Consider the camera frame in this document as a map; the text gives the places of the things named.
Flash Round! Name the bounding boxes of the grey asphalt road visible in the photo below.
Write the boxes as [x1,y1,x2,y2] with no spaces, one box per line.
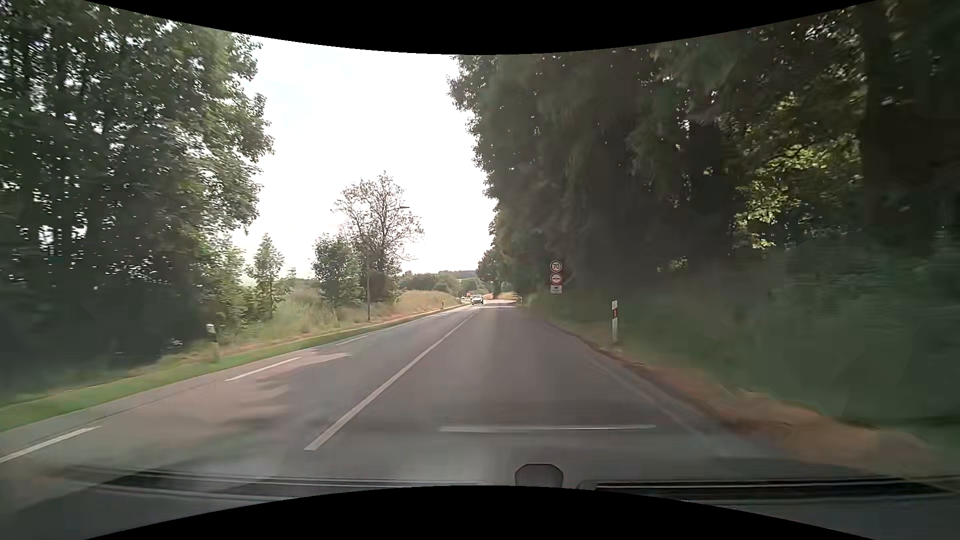
[0,301,759,481]

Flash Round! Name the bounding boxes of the bare-topped tree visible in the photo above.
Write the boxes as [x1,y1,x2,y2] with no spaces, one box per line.
[333,171,425,304]

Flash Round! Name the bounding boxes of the dry grass field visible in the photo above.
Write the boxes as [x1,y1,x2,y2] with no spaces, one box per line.
[247,288,460,345]

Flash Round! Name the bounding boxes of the small leafy tree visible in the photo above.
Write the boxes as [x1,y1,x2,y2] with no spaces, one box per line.
[311,232,364,310]

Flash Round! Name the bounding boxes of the road markings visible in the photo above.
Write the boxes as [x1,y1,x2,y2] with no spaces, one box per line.
[0,306,658,465]

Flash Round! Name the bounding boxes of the car's own bonnet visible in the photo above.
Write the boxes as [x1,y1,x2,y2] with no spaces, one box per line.
[0,439,960,540]

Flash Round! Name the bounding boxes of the slender young tree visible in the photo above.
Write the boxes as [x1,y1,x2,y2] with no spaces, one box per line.
[247,233,289,322]

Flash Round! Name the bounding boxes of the wood of tall trees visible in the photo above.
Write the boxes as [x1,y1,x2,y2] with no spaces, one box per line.
[448,0,960,301]

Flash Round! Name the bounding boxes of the grassy roadside bank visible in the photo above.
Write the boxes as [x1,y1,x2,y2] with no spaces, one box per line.
[525,247,960,470]

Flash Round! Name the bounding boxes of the grass verge strip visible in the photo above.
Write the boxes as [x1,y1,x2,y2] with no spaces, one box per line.
[0,303,470,433]

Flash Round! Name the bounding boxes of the large dense trees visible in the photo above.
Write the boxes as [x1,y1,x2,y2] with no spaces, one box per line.
[0,0,276,376]

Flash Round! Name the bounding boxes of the lamp post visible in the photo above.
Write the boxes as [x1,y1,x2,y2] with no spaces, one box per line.
[364,205,411,323]

